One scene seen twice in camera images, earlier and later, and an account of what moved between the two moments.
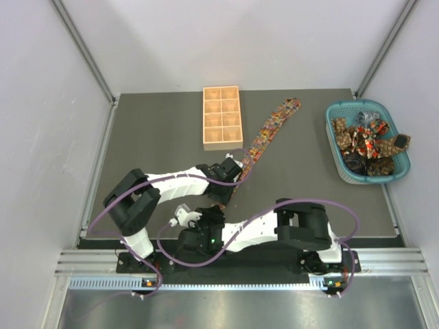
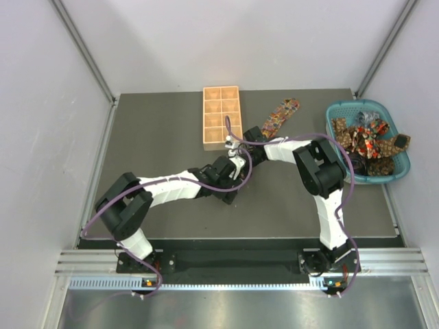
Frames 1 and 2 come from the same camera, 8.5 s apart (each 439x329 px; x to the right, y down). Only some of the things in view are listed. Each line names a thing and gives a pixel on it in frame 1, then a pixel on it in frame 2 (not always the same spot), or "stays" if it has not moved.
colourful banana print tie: x=260 y=139 stays
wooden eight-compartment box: x=222 y=123 stays
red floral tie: x=365 y=139 stays
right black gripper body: x=209 y=219 → x=254 y=160
